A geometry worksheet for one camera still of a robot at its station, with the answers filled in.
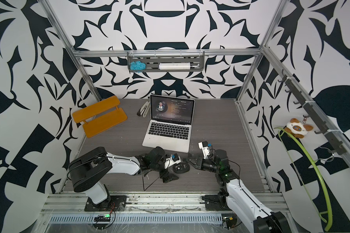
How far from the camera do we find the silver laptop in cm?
96

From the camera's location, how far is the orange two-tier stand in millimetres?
962

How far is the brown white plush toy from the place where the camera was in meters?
0.59
